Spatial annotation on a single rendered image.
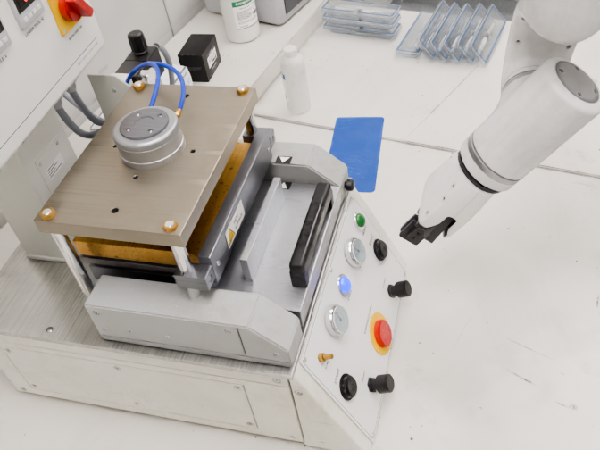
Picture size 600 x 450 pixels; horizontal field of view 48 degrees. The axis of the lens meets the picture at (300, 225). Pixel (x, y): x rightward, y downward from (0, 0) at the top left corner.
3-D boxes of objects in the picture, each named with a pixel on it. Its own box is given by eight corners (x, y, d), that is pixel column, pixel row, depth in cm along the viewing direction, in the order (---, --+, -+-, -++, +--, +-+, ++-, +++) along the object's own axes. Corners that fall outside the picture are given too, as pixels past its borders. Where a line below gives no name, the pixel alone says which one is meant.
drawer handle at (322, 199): (291, 287, 82) (287, 264, 80) (320, 202, 92) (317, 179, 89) (307, 288, 82) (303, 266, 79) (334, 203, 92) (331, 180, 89)
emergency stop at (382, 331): (379, 354, 98) (367, 337, 96) (385, 331, 100) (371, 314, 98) (390, 352, 97) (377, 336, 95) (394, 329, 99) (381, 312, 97)
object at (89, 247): (83, 262, 85) (54, 207, 78) (153, 150, 100) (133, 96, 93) (210, 278, 80) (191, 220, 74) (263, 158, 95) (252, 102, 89)
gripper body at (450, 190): (468, 123, 89) (419, 173, 97) (461, 174, 82) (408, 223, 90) (514, 152, 90) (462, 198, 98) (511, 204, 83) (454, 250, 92)
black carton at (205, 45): (184, 81, 151) (176, 54, 147) (197, 60, 157) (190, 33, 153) (209, 82, 150) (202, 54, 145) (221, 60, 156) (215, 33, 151)
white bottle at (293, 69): (314, 103, 147) (306, 43, 137) (304, 116, 144) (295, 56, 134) (294, 99, 149) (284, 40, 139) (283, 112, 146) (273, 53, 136)
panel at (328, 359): (372, 443, 90) (298, 362, 80) (405, 272, 110) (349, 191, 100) (386, 442, 89) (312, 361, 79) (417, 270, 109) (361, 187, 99)
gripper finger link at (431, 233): (462, 192, 88) (448, 187, 93) (430, 244, 88) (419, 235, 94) (469, 196, 88) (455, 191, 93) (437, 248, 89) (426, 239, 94)
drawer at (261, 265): (89, 302, 90) (68, 262, 85) (154, 190, 105) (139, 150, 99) (304, 330, 82) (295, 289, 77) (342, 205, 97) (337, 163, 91)
